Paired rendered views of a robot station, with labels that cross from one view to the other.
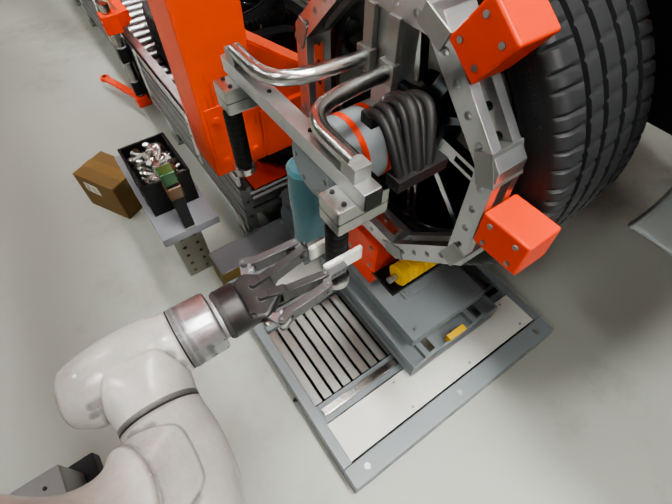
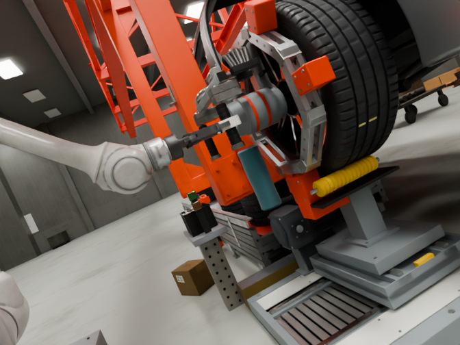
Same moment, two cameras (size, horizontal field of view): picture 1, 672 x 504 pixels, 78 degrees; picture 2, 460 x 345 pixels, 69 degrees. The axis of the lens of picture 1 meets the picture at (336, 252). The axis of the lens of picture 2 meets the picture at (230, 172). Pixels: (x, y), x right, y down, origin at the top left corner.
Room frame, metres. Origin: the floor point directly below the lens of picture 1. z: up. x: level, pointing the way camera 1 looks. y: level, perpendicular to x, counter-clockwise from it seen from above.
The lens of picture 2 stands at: (-0.59, -0.32, 0.74)
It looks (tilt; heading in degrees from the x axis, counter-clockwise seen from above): 3 degrees down; 21
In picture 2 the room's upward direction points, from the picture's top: 24 degrees counter-clockwise
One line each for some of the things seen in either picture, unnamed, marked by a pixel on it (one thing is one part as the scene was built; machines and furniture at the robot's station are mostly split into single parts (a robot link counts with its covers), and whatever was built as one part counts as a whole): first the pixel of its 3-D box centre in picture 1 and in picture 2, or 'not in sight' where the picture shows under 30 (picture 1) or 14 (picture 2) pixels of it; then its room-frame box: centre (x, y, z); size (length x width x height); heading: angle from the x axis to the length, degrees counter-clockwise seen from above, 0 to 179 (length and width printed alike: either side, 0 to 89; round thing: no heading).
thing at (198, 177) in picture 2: not in sight; (211, 168); (2.78, 1.15, 0.69); 0.52 x 0.17 x 0.35; 125
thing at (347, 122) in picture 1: (356, 145); (254, 111); (0.63, -0.04, 0.85); 0.21 x 0.14 x 0.14; 125
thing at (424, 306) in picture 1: (412, 253); (361, 213); (0.77, -0.24, 0.32); 0.40 x 0.30 x 0.28; 35
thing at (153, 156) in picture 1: (158, 172); (197, 218); (0.92, 0.52, 0.51); 0.20 x 0.14 x 0.13; 35
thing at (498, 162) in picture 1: (385, 132); (270, 105); (0.67, -0.10, 0.85); 0.54 x 0.07 x 0.54; 35
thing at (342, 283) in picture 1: (336, 252); (228, 125); (0.39, 0.00, 0.83); 0.04 x 0.04 x 0.16
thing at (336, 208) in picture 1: (353, 201); (224, 92); (0.41, -0.03, 0.93); 0.09 x 0.05 x 0.05; 125
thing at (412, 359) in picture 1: (404, 285); (379, 257); (0.77, -0.24, 0.13); 0.50 x 0.36 x 0.10; 35
